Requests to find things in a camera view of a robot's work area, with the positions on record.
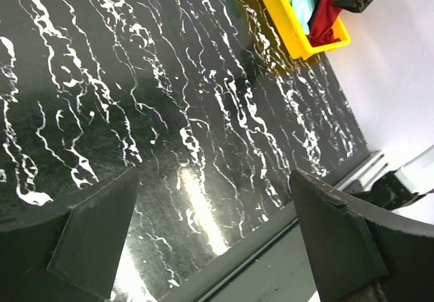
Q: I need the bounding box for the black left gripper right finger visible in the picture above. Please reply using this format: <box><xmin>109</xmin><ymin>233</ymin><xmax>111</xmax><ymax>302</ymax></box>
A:
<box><xmin>290</xmin><ymin>170</ymin><xmax>389</xmax><ymax>301</ymax></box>

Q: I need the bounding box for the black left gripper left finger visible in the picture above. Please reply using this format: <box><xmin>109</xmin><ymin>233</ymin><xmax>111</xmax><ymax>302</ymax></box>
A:
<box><xmin>47</xmin><ymin>168</ymin><xmax>139</xmax><ymax>299</ymax></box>

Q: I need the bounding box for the turquoise t shirt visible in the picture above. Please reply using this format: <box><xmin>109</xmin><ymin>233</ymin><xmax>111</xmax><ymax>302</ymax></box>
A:
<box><xmin>288</xmin><ymin>0</ymin><xmax>317</xmax><ymax>35</ymax></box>

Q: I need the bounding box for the yellow plastic bin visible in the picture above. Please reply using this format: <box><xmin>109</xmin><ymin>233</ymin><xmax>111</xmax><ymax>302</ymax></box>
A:
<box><xmin>262</xmin><ymin>0</ymin><xmax>351</xmax><ymax>60</ymax></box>

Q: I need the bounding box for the aluminium frame rail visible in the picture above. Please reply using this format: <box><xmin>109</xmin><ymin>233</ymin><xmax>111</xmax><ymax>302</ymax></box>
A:
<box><xmin>335</xmin><ymin>151</ymin><xmax>391</xmax><ymax>193</ymax></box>

